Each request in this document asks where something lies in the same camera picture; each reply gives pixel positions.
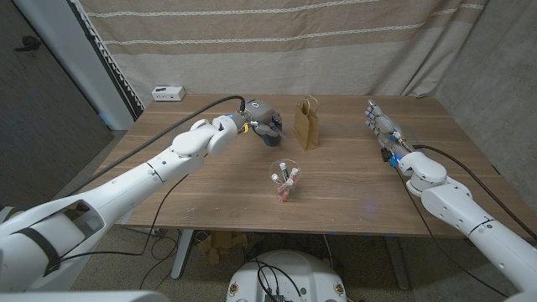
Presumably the grey table leg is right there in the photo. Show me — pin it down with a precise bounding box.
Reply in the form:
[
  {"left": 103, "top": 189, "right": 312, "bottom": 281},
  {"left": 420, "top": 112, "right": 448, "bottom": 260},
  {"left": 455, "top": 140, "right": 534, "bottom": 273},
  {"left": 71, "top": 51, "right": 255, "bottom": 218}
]
[{"left": 384, "top": 236, "right": 410, "bottom": 291}]

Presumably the white power strip box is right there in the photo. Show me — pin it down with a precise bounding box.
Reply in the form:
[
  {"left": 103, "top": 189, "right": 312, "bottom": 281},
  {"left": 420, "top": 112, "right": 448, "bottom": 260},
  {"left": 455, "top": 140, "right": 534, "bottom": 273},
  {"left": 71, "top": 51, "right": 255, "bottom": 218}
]
[{"left": 151, "top": 86, "right": 187, "bottom": 102}]

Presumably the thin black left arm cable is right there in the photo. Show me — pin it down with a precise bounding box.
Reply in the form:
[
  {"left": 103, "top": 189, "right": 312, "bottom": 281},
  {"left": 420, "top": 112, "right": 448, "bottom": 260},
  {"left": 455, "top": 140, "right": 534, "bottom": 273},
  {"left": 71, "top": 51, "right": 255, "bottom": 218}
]
[{"left": 58, "top": 174, "right": 190, "bottom": 263}]

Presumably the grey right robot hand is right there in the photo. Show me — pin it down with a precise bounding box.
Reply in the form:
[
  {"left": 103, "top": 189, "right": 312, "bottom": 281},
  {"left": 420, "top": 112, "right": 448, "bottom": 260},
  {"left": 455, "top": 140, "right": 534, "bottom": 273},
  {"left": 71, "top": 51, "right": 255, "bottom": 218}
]
[{"left": 364, "top": 98, "right": 415, "bottom": 163}]

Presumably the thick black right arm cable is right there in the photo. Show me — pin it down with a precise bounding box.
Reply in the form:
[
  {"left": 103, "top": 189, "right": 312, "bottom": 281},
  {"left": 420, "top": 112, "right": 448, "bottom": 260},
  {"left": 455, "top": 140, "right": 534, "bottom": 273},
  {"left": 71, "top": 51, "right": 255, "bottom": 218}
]
[{"left": 413, "top": 143, "right": 537, "bottom": 243}]

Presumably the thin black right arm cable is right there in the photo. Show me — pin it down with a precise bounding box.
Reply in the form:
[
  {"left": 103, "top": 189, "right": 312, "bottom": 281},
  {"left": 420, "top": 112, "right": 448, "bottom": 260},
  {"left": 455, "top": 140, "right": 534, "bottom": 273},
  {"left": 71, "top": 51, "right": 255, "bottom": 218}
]
[{"left": 395, "top": 166, "right": 509, "bottom": 299}]

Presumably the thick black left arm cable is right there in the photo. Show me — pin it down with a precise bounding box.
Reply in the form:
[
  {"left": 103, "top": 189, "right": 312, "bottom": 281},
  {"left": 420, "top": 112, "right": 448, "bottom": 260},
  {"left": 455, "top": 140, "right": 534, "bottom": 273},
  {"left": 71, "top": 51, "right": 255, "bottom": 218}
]
[{"left": 62, "top": 95, "right": 248, "bottom": 198}]

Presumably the navy blue mug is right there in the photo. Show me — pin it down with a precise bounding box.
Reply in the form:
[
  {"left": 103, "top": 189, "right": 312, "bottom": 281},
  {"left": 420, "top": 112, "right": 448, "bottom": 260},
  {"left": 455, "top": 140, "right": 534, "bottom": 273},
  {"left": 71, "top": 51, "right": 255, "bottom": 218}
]
[{"left": 256, "top": 117, "right": 283, "bottom": 148}]

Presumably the clear plastic cup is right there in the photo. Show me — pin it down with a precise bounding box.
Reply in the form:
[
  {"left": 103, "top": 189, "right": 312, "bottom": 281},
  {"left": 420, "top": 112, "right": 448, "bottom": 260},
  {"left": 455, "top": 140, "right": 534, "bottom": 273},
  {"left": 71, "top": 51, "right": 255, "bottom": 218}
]
[{"left": 269, "top": 159, "right": 301, "bottom": 203}]

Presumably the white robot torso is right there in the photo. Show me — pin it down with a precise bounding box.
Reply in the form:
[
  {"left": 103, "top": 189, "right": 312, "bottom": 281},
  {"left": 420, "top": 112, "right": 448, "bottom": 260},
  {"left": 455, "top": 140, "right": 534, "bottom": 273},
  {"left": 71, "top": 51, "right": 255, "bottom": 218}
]
[{"left": 226, "top": 249, "right": 348, "bottom": 302}]

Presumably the pile of wooden blocks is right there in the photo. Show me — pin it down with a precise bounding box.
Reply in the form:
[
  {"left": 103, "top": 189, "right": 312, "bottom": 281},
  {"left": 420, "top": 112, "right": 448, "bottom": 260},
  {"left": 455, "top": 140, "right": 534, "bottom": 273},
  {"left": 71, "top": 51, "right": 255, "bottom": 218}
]
[{"left": 196, "top": 232, "right": 249, "bottom": 265}]

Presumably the brown paper bag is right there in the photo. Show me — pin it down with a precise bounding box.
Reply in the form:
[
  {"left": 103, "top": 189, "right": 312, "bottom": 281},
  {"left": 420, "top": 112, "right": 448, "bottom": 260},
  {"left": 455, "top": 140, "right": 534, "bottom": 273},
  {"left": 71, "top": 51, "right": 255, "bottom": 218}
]
[{"left": 293, "top": 95, "right": 321, "bottom": 152}]

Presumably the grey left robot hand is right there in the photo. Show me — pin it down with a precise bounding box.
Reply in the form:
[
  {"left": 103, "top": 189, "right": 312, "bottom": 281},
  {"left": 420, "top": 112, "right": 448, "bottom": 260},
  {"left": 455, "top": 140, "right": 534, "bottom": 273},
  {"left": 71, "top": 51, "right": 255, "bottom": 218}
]
[{"left": 241, "top": 99, "right": 284, "bottom": 137}]

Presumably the black door handle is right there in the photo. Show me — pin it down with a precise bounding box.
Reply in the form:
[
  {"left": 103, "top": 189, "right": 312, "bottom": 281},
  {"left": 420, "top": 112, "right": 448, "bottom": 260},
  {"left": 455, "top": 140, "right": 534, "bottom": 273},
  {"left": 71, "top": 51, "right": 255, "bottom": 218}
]
[{"left": 13, "top": 35, "right": 42, "bottom": 54}]

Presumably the beige striped curtain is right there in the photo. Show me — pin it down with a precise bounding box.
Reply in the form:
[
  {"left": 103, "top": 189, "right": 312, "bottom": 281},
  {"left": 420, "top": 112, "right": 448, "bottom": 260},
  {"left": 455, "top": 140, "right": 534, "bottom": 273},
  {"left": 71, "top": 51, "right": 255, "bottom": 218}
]
[{"left": 77, "top": 0, "right": 490, "bottom": 98}]

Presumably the white door frame post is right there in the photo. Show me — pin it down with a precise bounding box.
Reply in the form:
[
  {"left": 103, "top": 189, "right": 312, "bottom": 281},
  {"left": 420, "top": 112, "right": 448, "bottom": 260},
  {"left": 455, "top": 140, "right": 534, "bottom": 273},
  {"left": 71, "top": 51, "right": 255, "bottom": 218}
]
[{"left": 12, "top": 0, "right": 135, "bottom": 131}]

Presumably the white table leg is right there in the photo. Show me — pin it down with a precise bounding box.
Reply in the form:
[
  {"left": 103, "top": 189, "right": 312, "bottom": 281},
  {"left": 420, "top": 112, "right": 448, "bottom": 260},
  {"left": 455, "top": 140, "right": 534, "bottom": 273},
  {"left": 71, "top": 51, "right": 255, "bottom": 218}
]
[{"left": 170, "top": 229, "right": 195, "bottom": 281}]

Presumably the black torso cable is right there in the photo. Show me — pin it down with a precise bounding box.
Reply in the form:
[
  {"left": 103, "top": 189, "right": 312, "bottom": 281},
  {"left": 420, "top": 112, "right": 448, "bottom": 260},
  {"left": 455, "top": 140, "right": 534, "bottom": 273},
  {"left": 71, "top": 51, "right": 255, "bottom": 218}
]
[{"left": 250, "top": 259, "right": 304, "bottom": 302}]

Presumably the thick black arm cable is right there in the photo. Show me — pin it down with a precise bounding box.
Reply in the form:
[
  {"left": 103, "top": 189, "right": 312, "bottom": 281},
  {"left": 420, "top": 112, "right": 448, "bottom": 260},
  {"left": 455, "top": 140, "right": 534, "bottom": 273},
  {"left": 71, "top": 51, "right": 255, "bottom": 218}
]
[
  {"left": 62, "top": 95, "right": 248, "bottom": 198},
  {"left": 413, "top": 143, "right": 537, "bottom": 243}
]

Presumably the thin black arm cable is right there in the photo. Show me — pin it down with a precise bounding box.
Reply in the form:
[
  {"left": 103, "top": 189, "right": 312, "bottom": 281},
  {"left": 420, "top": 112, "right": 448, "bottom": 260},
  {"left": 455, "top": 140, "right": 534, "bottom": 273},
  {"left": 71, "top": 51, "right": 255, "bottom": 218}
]
[
  {"left": 395, "top": 166, "right": 509, "bottom": 299},
  {"left": 58, "top": 174, "right": 190, "bottom": 263}
]

